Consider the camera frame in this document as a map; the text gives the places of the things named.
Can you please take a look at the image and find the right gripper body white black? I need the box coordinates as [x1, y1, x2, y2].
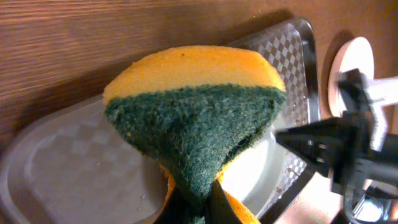
[332, 70, 397, 223]

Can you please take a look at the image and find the brown serving tray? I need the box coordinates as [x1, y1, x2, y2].
[1, 19, 320, 223]

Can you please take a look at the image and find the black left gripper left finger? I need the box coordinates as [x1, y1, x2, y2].
[154, 187, 205, 224]

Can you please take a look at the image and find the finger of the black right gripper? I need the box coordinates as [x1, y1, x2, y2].
[275, 118, 343, 177]

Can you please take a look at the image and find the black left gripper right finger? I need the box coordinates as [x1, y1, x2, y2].
[205, 180, 242, 224]

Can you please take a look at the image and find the white plate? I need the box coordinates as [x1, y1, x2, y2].
[328, 37, 374, 117]

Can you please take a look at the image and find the yellow green scrub sponge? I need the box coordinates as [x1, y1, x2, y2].
[103, 45, 286, 216]

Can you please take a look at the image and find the pale blue plate top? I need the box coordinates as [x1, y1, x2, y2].
[221, 124, 286, 217]

